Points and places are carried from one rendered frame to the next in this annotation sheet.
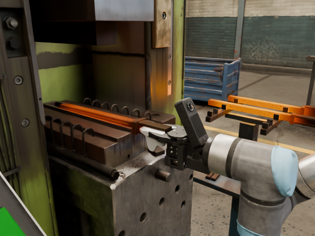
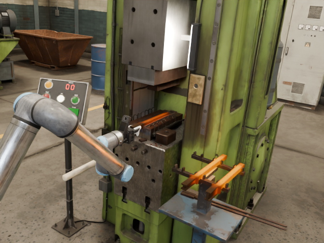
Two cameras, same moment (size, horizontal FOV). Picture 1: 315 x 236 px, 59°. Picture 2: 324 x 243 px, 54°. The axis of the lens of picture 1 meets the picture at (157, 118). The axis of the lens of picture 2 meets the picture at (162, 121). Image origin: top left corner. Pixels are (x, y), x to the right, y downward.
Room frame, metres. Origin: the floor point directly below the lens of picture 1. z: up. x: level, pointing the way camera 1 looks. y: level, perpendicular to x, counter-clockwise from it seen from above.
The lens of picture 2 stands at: (0.63, -1.82, 1.71)
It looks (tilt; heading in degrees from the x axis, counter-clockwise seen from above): 20 degrees down; 84
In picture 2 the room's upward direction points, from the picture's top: 5 degrees clockwise
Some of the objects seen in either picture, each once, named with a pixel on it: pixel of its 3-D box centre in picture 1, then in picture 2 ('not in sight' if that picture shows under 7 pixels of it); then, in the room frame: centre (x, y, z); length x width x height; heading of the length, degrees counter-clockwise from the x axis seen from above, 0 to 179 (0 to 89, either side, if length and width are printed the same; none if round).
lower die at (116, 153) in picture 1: (81, 127); (155, 122); (0.82, 0.24, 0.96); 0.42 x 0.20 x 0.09; 53
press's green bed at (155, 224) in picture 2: not in sight; (155, 212); (0.87, 0.21, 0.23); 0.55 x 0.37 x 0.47; 53
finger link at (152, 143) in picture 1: (151, 140); not in sight; (0.66, 0.02, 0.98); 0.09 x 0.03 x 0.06; 56
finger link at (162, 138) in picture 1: (165, 136); not in sight; (0.63, -0.02, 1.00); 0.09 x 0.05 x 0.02; 56
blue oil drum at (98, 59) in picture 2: not in sight; (104, 66); (0.08, 4.92, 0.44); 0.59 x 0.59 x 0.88
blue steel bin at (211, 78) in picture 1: (198, 79); not in sight; (4.73, -0.71, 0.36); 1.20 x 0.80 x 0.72; 59
